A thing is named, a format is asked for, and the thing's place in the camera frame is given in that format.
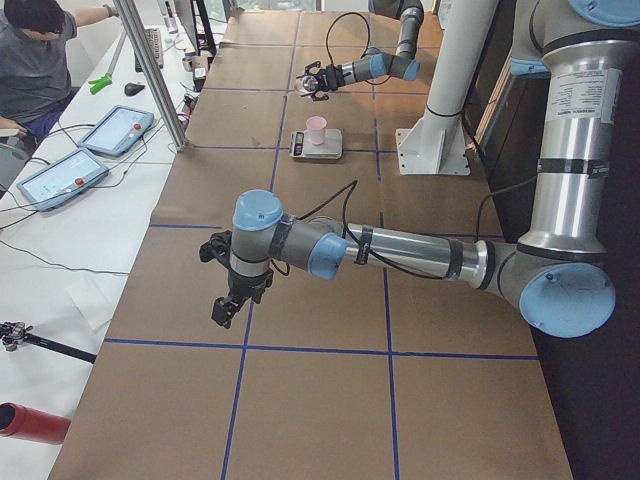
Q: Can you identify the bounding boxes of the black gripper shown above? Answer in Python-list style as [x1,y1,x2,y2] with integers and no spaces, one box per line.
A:
[304,61,344,102]
[211,268,273,329]

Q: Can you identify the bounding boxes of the pink plastic cup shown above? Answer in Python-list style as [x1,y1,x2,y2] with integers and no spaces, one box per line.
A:
[305,116,327,145]

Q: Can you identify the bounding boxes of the clear glass sauce bottle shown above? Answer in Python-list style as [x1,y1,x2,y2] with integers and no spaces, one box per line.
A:
[294,75,318,96]

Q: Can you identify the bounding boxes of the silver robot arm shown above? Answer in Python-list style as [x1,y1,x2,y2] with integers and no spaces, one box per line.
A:
[295,0,424,101]
[199,1,639,338]

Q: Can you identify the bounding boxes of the silver digital kitchen scale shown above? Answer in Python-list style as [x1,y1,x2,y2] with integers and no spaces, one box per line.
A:
[289,129,343,160]

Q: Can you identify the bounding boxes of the black keyboard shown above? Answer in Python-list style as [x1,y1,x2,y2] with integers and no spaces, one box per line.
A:
[144,28,164,69]

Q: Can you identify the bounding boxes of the black computer mouse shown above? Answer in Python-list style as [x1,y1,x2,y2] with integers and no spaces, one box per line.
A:
[123,82,145,97]

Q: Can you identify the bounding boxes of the blue teach pendant far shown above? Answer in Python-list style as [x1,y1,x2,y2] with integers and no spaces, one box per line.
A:
[77,105,154,158]

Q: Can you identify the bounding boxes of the blue teach pendant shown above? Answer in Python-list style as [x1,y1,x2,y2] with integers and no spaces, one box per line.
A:
[77,105,154,158]
[17,148,109,212]

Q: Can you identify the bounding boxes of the blue teach pendant near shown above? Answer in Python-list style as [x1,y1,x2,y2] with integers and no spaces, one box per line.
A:
[17,148,109,212]

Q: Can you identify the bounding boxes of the black tripod rod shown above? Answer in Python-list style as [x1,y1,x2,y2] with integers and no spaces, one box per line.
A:
[1,322,97,364]

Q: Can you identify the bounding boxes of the red cylinder tube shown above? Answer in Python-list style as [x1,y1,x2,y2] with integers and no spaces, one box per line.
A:
[1,402,71,445]

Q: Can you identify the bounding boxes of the seated person grey shirt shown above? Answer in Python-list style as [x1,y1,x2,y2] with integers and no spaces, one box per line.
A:
[1,0,120,144]

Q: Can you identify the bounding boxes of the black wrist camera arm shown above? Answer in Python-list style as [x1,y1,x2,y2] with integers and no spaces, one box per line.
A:
[199,230,232,269]

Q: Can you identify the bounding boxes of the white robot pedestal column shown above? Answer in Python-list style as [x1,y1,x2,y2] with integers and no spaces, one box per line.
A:
[396,0,498,176]

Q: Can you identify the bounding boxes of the aluminium frame post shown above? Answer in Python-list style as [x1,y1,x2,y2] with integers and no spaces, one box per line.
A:
[114,0,187,152]

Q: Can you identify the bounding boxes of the green handled grabber tool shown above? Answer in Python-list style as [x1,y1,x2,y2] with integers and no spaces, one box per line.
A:
[87,29,126,95]

